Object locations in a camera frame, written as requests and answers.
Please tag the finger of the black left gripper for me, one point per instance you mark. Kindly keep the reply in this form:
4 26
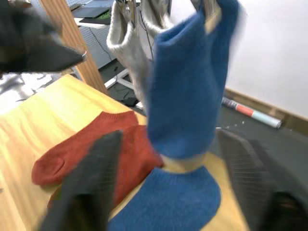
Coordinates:
48 60
21 24

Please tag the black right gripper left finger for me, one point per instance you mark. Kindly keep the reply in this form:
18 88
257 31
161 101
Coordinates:
91 187

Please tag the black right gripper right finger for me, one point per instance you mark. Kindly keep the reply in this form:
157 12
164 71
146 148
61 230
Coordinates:
252 183

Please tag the wooden clothes clip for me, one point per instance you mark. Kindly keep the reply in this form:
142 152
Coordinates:
213 21
131 12

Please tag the crumpled clear plastic sheet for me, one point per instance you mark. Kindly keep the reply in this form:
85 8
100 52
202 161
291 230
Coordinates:
29 84

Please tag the red sock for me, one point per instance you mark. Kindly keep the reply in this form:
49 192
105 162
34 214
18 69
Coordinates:
137 156
79 149

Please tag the white pegboard panel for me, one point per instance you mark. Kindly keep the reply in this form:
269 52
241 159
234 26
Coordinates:
98 45

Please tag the rolled paper poster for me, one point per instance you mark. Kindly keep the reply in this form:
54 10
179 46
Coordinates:
252 114

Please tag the white desk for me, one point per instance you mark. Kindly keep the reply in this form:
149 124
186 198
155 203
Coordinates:
120 78

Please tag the wooden baseboard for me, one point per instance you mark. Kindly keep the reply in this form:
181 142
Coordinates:
269 108

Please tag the grey sock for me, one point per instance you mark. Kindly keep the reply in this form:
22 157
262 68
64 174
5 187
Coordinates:
156 19
127 57

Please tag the blue sock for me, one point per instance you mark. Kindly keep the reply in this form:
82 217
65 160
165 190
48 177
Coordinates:
185 96
173 204

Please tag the ribbed wooden post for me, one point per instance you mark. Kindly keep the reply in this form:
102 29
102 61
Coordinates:
81 60

